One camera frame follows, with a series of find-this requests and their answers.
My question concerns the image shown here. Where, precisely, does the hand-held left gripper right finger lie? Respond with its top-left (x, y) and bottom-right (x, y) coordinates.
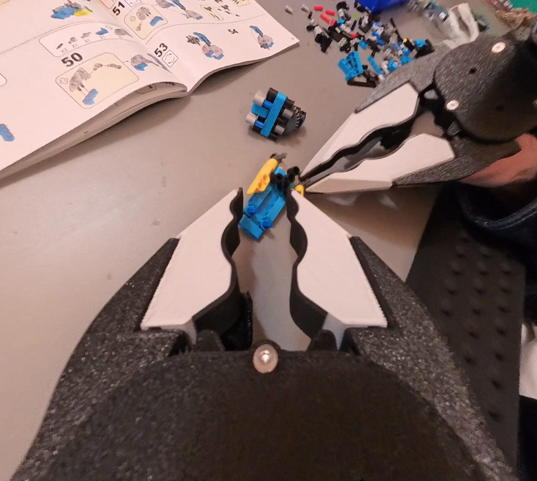
top-left (287, 189), bottom-right (388, 349)

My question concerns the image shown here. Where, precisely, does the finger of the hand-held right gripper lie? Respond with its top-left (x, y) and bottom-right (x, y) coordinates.
top-left (299, 81), bottom-right (421, 180)
top-left (302, 133), bottom-right (456, 194)

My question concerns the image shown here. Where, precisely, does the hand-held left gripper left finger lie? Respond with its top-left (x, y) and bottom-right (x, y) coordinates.
top-left (140, 187), bottom-right (254, 349)

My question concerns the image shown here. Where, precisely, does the blue yellow brick chassis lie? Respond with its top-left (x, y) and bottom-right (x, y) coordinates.
top-left (238, 152), bottom-right (305, 240)

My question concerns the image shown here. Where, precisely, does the blue grey brick assembly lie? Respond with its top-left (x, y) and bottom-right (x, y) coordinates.
top-left (245, 88), bottom-right (308, 139)

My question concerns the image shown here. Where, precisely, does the person's right hand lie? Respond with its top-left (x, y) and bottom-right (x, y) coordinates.
top-left (461, 133), bottom-right (537, 193)

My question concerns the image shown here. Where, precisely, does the white plastic bag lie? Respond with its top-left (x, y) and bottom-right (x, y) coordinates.
top-left (441, 3), bottom-right (483, 47)

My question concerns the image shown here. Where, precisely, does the pile of small brick parts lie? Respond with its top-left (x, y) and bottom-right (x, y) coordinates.
top-left (285, 0), bottom-right (435, 89)

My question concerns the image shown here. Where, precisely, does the small grey blue brick model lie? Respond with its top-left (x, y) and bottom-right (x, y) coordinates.
top-left (407, 0), bottom-right (451, 24)

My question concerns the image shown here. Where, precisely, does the black perforated panel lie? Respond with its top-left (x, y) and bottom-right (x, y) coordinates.
top-left (405, 185), bottom-right (527, 469)

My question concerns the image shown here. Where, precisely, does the white cloth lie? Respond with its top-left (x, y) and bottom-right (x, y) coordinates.
top-left (518, 319), bottom-right (537, 400)

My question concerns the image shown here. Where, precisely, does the open instruction booklet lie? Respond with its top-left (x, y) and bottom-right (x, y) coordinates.
top-left (0, 0), bottom-right (300, 179)

